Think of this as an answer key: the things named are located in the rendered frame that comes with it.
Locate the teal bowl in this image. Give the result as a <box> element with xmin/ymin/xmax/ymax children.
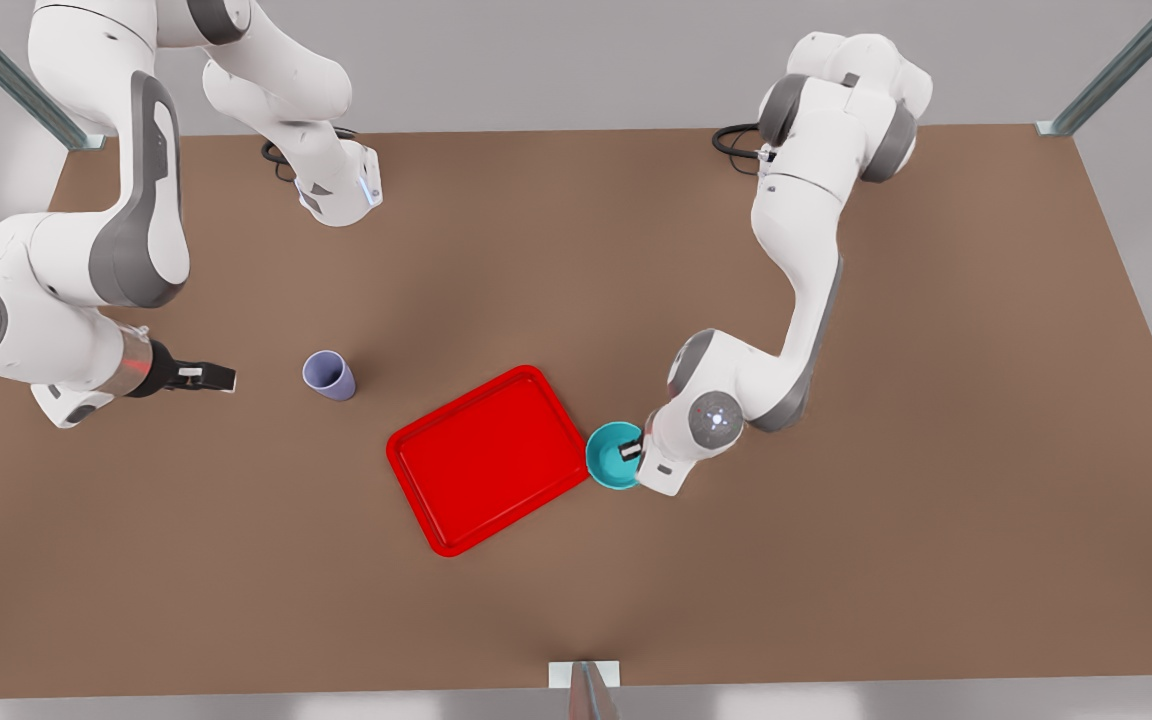
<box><xmin>586</xmin><ymin>421</ymin><xmax>646</xmax><ymax>492</ymax></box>

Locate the lavender cup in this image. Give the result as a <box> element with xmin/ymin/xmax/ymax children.
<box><xmin>302</xmin><ymin>350</ymin><xmax>358</xmax><ymax>402</ymax></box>

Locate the red rectangular tray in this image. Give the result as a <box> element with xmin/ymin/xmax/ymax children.
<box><xmin>386</xmin><ymin>365</ymin><xmax>592</xmax><ymax>558</ymax></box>

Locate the black cable loop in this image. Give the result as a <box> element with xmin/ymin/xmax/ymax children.
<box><xmin>712</xmin><ymin>123</ymin><xmax>771</xmax><ymax>178</ymax></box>
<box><xmin>261</xmin><ymin>127</ymin><xmax>359</xmax><ymax>184</ymax></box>

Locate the silver frame post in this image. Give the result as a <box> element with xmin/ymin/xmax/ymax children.
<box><xmin>548</xmin><ymin>660</ymin><xmax>622</xmax><ymax>720</ymax></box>
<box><xmin>1035</xmin><ymin>0</ymin><xmax>1152</xmax><ymax>138</ymax></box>
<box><xmin>0</xmin><ymin>0</ymin><xmax>107</xmax><ymax>152</ymax></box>

